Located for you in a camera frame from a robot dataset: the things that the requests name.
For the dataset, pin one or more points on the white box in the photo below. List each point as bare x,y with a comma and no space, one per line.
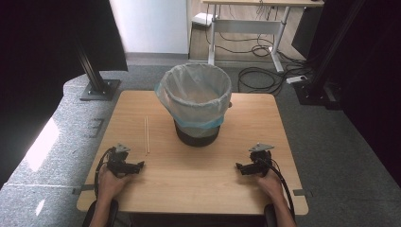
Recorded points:
202,19

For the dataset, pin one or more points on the dark monitor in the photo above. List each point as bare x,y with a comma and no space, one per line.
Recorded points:
307,31

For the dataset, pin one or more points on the black bin with plastic bag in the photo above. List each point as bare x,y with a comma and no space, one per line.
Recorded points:
195,94

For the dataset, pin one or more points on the black metal stand with base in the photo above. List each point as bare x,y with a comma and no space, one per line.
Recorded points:
94,75

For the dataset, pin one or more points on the black curtain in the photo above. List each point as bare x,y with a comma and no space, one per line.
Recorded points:
47,63
372,78

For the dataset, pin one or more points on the person's right hand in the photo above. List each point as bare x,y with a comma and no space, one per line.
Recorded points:
268,186

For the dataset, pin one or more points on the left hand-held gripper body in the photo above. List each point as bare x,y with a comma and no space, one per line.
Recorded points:
117,159

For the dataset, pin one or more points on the white metal desk frame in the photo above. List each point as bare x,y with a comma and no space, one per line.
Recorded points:
249,26

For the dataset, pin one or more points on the thin wooden stick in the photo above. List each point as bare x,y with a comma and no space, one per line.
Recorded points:
145,135
148,135

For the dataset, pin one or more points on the grey tape strip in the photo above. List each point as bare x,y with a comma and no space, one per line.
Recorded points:
302,193
83,189

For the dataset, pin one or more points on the white power strip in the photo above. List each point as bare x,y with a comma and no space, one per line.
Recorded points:
296,79

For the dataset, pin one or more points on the person's left hand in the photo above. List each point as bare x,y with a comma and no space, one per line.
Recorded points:
110,184

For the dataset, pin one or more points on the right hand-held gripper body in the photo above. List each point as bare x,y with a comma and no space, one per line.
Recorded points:
261,157

